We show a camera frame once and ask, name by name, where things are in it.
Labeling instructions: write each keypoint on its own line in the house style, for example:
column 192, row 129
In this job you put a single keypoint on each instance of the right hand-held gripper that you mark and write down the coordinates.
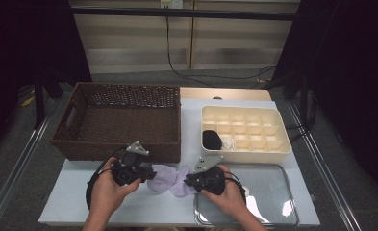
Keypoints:
column 209, row 179

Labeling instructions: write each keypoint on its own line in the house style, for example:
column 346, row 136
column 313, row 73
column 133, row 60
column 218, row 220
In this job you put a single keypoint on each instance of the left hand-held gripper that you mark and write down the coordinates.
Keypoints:
column 129, row 170

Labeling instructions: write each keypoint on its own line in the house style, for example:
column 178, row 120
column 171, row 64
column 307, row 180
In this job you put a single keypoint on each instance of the black sock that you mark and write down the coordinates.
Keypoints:
column 212, row 140

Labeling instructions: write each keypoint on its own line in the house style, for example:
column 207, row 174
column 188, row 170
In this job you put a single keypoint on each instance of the white sock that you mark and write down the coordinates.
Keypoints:
column 228, row 143

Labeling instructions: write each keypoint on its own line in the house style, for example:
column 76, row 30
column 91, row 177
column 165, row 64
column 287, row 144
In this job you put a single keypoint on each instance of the clear plastic box lid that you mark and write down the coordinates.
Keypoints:
column 273, row 192

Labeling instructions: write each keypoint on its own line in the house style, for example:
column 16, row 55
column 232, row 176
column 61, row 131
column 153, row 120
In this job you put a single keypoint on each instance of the brown wicker basket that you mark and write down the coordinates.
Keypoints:
column 64, row 149

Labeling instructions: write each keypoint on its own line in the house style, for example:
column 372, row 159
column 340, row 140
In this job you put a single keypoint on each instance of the cream divided storage box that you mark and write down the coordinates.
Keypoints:
column 273, row 155

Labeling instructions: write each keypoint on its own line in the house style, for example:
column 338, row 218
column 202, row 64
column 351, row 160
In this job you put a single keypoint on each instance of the person's right hand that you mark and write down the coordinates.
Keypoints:
column 231, row 199

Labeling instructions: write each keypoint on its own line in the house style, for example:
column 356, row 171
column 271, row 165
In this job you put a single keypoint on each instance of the person's left hand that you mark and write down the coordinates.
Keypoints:
column 108, row 195

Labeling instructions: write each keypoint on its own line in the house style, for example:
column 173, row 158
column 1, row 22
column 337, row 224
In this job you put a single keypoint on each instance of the black metal stand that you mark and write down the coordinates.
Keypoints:
column 38, row 106

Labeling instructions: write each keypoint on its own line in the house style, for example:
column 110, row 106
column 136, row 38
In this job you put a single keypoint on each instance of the yellow flat object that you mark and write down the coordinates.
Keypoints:
column 28, row 101

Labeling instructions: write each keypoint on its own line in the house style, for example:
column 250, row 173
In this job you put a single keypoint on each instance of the black horizontal bar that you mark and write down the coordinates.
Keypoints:
column 209, row 14

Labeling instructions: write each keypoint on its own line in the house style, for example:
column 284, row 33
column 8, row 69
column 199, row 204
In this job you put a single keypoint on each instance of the dark curtain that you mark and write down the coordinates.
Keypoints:
column 23, row 38
column 353, row 64

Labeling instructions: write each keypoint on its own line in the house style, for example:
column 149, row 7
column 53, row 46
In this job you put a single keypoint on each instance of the metal floor rail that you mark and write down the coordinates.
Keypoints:
column 16, row 170
column 324, row 173

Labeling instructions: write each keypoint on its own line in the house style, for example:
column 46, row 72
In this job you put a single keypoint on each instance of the white wall outlet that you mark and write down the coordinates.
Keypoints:
column 176, row 4

